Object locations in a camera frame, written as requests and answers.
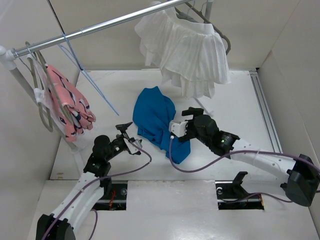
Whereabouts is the blue t shirt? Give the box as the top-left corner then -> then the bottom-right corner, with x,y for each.
132,86 -> 191,164

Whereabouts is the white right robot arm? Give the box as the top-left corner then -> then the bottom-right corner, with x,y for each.
169,107 -> 320,207

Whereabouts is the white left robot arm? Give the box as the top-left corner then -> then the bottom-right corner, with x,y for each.
35,122 -> 142,240

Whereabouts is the grey hanger holding skirt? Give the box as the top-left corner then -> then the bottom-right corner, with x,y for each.
174,0 -> 231,55

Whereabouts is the grey velvet hanger inner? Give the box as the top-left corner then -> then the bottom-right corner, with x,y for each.
36,50 -> 73,124

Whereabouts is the grey velvet hanger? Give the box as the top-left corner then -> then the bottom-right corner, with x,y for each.
36,50 -> 73,124
27,53 -> 53,133

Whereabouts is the grey velvet hanger outer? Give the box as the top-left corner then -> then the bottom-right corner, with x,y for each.
27,53 -> 53,133

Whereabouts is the pink shark print garment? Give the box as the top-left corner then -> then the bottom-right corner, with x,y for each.
45,64 -> 96,142

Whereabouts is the white pleated skirt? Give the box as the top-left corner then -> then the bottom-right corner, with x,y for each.
134,7 -> 231,98

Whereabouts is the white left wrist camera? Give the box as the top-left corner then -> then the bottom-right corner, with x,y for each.
124,138 -> 141,155

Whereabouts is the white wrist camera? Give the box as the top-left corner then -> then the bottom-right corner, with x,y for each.
169,121 -> 188,138
124,138 -> 141,155

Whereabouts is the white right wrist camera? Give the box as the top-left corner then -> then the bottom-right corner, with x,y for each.
169,121 -> 188,138

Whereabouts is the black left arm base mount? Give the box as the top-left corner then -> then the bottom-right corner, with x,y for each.
92,181 -> 128,211

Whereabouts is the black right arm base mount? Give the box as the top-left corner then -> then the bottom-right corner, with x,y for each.
215,171 -> 265,210

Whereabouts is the aluminium rail right edge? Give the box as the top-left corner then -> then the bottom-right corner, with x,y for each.
249,70 -> 283,153

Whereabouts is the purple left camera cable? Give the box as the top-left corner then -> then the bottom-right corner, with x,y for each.
44,142 -> 153,240

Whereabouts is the silver clothes rack rail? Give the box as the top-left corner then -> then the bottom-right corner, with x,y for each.
7,0 -> 188,60

